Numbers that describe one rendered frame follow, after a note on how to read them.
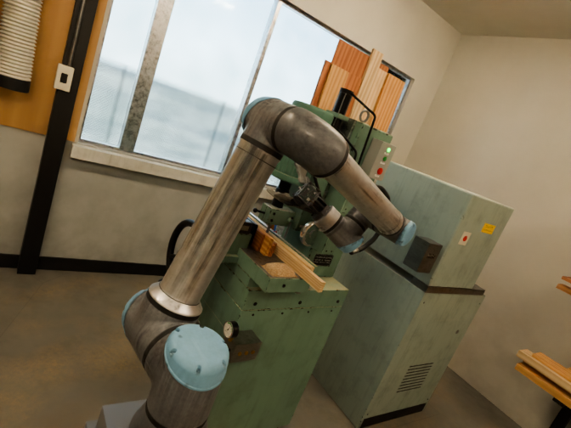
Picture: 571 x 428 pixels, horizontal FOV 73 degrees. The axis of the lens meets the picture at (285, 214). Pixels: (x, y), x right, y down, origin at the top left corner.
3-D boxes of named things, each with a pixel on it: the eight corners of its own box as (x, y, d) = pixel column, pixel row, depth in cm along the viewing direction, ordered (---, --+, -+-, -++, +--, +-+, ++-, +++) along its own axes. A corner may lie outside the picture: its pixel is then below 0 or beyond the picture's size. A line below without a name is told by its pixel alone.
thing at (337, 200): (327, 205, 165) (341, 172, 162) (341, 208, 171) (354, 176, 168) (341, 212, 159) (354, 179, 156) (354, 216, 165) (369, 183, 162)
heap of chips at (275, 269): (260, 264, 143) (262, 257, 143) (285, 266, 151) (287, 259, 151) (272, 276, 137) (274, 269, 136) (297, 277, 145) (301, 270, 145)
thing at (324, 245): (308, 244, 168) (318, 219, 166) (319, 245, 173) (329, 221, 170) (321, 255, 161) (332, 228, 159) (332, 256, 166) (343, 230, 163)
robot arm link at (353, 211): (393, 215, 139) (371, 240, 137) (369, 202, 146) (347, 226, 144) (387, 199, 132) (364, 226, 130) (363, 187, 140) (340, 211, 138)
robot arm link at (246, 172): (130, 375, 92) (288, 93, 85) (107, 329, 103) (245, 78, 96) (182, 374, 103) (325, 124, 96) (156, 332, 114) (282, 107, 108)
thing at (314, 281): (243, 227, 179) (245, 218, 178) (246, 227, 180) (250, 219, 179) (318, 292, 139) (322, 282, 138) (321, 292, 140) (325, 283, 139)
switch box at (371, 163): (358, 172, 168) (372, 137, 164) (371, 177, 174) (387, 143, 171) (368, 177, 163) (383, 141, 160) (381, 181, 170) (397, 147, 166)
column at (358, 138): (273, 253, 190) (328, 110, 174) (305, 256, 205) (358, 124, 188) (299, 276, 174) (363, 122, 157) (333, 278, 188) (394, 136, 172)
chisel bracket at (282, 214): (256, 220, 165) (262, 202, 163) (280, 223, 174) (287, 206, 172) (265, 228, 160) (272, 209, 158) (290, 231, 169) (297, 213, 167)
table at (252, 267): (178, 219, 174) (182, 207, 173) (234, 227, 194) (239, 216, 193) (242, 293, 130) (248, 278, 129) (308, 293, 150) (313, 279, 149)
